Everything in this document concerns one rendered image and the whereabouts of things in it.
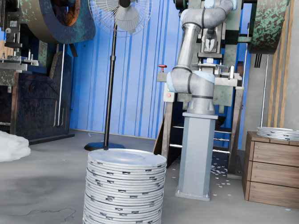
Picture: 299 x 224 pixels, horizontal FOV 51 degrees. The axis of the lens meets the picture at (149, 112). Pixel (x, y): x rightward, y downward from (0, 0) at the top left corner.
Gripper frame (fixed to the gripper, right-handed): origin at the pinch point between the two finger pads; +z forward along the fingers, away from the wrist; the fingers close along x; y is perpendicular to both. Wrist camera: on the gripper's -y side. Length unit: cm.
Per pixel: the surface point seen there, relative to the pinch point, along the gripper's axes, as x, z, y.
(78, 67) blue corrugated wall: 170, 10, 130
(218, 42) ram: -5.6, -8.2, 12.0
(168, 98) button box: 24.0, 38.2, -14.4
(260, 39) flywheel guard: -34.6, -8.6, -0.9
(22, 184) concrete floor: 84, 90, -91
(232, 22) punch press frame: -14.3, -22.4, 7.5
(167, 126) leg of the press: 24, 59, -9
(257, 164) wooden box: -36, 69, -57
